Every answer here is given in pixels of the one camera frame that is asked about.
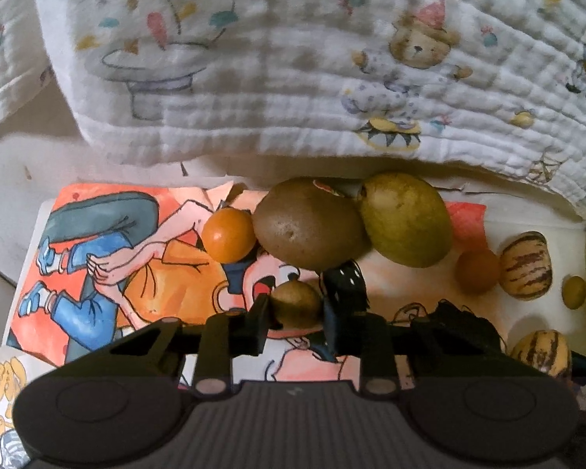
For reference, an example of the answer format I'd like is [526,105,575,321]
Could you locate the orange-brown round fruit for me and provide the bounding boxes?
[455,248,501,295]

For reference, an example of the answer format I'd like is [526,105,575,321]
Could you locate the small olive-brown fruit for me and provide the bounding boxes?
[561,276,586,310]

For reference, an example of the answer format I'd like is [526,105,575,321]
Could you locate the green mango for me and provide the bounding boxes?
[357,172,454,269]

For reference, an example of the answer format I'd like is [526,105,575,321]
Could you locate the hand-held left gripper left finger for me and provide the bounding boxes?
[108,295,274,396]

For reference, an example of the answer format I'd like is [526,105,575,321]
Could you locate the cartoon poster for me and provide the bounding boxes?
[7,181,489,384]

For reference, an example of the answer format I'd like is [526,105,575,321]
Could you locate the brown kiwi fruit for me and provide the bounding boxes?
[252,177,368,271]

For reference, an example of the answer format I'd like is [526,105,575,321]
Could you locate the striped pepino melon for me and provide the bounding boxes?
[498,231,550,301]
[510,329,573,381]

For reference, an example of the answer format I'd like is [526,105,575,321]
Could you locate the small brown round fruit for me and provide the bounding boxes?
[270,280,324,329]

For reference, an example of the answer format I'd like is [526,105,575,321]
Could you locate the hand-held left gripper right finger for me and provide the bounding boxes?
[321,298,506,396]

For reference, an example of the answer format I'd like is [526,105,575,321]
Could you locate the yellow-figure printed paper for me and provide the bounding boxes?
[0,344,69,469]

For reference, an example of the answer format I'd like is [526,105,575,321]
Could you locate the small orange round fruit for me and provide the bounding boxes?
[202,208,257,263]

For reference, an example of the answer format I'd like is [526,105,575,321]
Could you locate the white printed bear blanket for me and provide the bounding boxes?
[0,0,586,220]

